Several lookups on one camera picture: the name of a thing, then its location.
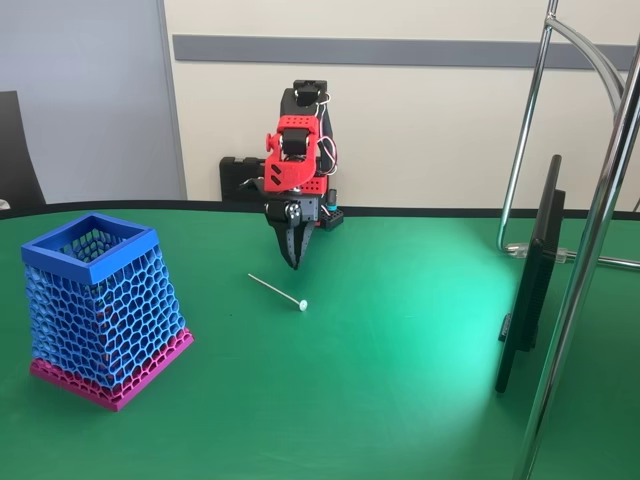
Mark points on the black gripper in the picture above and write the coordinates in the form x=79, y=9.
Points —
x=298, y=214

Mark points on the thin white stick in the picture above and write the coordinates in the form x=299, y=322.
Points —
x=303, y=305

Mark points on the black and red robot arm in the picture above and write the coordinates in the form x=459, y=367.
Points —
x=290, y=172

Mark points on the blue and pink lattice basket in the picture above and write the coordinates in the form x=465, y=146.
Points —
x=100, y=320

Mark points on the black plastic case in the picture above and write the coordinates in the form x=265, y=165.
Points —
x=235, y=180

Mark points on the green table cloth black edge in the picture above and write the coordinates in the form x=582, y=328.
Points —
x=350, y=375

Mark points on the clear plastic stand clip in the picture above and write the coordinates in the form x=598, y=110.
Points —
x=517, y=250

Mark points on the chrome tube stand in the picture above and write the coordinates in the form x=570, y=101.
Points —
x=590, y=250

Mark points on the black chair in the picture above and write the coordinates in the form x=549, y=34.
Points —
x=15, y=150

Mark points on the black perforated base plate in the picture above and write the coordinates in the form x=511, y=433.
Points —
x=331, y=220

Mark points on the black wrist mount bracket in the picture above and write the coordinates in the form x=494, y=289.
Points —
x=252, y=183

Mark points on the grey wall rail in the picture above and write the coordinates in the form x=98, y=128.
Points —
x=350, y=50

